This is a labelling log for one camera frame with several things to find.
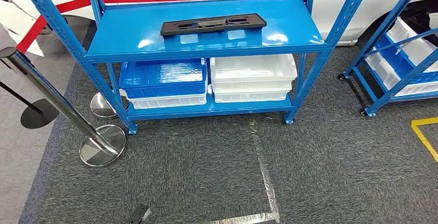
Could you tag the long black plastic part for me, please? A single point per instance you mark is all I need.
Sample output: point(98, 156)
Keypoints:
point(212, 24)

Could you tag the blue metal shelf rack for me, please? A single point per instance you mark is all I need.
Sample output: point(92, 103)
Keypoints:
point(137, 27)

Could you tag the blue wheeled shelf rack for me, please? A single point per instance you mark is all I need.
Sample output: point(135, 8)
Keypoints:
point(383, 27)

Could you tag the white crate under blue crate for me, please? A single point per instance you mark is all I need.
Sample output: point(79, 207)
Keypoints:
point(171, 102)

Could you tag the blue plastic crate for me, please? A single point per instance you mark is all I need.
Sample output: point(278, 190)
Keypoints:
point(160, 79)

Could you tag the clear floor tape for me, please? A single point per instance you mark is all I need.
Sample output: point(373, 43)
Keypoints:
point(270, 195)

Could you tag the white storage bin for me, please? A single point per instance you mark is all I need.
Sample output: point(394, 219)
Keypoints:
point(415, 48)
point(385, 72)

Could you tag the black stanchion with round base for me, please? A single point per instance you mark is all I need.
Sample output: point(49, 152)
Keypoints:
point(39, 114)

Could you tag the blue storage bin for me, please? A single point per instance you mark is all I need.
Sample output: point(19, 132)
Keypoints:
point(397, 58)

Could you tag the yellow floor tape corner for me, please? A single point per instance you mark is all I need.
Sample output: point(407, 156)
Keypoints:
point(424, 141)

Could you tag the black bracket at robot's left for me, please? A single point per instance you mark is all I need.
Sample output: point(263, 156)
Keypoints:
point(138, 214)

